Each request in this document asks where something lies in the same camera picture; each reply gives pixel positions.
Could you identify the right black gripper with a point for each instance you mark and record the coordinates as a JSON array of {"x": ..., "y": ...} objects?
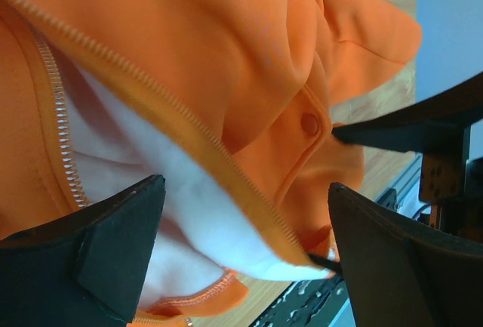
[{"x": 438, "y": 127}]

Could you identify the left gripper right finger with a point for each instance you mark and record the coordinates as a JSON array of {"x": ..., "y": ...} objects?
[{"x": 402, "y": 273}]

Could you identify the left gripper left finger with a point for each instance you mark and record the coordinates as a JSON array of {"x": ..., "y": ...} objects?
[{"x": 84, "y": 269}]

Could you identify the orange zip jacket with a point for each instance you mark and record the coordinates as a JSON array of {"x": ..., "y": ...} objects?
[{"x": 228, "y": 100}]

